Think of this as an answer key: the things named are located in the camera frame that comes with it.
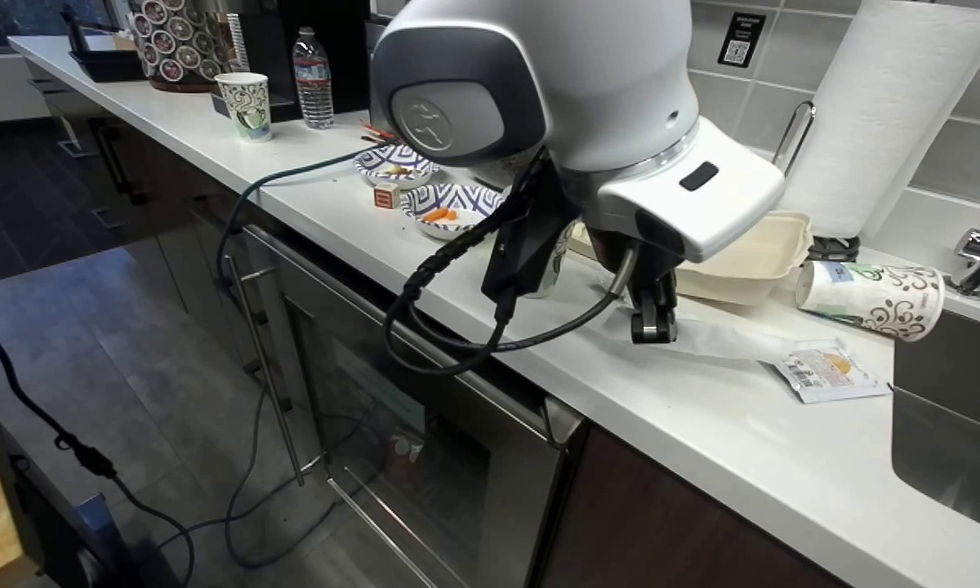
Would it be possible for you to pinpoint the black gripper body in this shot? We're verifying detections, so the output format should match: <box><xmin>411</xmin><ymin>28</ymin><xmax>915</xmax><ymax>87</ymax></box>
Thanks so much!
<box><xmin>588</xmin><ymin>211</ymin><xmax>684</xmax><ymax>289</ymax></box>

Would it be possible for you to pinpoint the white paper napkin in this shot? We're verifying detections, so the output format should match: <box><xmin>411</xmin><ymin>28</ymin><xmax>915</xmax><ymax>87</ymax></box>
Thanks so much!
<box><xmin>672</xmin><ymin>311</ymin><xmax>840</xmax><ymax>363</ymax></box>

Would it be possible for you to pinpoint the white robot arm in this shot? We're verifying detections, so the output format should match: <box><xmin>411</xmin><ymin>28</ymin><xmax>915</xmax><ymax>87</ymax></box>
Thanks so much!
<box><xmin>371</xmin><ymin>0</ymin><xmax>783</xmax><ymax>343</ymax></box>

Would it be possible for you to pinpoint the black Keurig coffee maker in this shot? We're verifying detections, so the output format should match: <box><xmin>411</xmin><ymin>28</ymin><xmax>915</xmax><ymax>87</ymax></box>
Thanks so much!
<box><xmin>237</xmin><ymin>0</ymin><xmax>371</xmax><ymax>125</ymax></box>

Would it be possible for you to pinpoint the blue patterned bowl near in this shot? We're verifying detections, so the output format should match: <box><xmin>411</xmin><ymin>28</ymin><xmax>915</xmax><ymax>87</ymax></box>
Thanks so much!
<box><xmin>408</xmin><ymin>181</ymin><xmax>504</xmax><ymax>241</ymax></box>

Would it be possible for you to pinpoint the blue patterned bowl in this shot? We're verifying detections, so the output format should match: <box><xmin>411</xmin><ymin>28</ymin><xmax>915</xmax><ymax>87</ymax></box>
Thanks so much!
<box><xmin>357</xmin><ymin>144</ymin><xmax>438</xmax><ymax>189</ymax></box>
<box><xmin>408</xmin><ymin>181</ymin><xmax>504</xmax><ymax>241</ymax></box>

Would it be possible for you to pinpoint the small sauce packet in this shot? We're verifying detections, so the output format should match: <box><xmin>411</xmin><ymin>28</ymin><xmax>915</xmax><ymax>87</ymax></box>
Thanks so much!
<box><xmin>774</xmin><ymin>346</ymin><xmax>885</xmax><ymax>406</ymax></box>

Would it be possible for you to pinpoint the blue patterned bowl far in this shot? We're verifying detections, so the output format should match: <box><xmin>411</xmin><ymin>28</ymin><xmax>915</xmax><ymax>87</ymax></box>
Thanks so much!
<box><xmin>357</xmin><ymin>144</ymin><xmax>438</xmax><ymax>189</ymax></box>

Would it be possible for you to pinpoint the patterned paper cup lying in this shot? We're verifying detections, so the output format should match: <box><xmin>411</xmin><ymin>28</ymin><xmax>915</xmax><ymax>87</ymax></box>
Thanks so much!
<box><xmin>794</xmin><ymin>260</ymin><xmax>948</xmax><ymax>343</ymax></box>

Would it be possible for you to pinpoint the stainless dishwasher front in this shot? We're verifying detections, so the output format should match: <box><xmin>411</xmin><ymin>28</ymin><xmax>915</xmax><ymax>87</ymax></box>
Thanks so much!
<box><xmin>237</xmin><ymin>226</ymin><xmax>581</xmax><ymax>588</ymax></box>

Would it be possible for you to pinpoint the white paper towel roll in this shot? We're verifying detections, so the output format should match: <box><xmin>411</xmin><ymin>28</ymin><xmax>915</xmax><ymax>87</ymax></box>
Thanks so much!
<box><xmin>781</xmin><ymin>0</ymin><xmax>980</xmax><ymax>240</ymax></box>

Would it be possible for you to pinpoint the plastic water bottle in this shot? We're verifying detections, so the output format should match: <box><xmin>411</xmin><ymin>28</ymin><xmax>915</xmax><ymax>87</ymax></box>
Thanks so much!
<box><xmin>289</xmin><ymin>26</ymin><xmax>333</xmax><ymax>127</ymax></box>

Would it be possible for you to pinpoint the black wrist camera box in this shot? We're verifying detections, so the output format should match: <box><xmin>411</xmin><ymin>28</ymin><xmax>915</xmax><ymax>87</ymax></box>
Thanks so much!
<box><xmin>480</xmin><ymin>151</ymin><xmax>577</xmax><ymax>302</ymax></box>

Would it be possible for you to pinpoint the wire K-cup pod carousel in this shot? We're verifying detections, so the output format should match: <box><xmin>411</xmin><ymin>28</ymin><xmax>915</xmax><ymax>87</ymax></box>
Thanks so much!
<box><xmin>126</xmin><ymin>0</ymin><xmax>232</xmax><ymax>91</ymax></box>

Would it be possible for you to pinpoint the black power cable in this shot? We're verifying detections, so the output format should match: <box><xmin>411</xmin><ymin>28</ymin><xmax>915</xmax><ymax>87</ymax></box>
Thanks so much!
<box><xmin>0</xmin><ymin>144</ymin><xmax>630</xmax><ymax>588</ymax></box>

